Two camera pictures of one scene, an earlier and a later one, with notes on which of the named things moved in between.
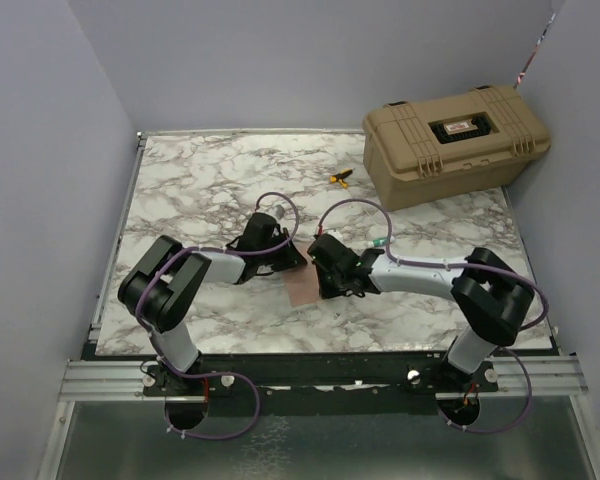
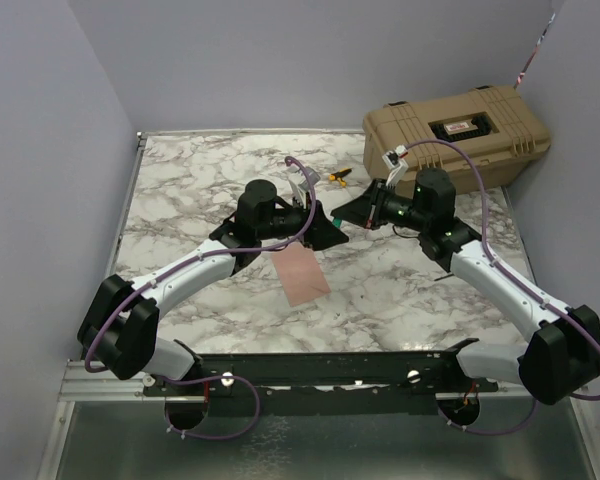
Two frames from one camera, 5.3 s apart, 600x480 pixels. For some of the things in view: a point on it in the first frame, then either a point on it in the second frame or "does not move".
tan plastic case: x=451 y=147 does not move
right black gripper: x=325 y=290 → x=367 y=210
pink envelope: x=303 y=283 does not move
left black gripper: x=291 y=257 → x=320 y=233
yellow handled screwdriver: x=340 y=177 does not move
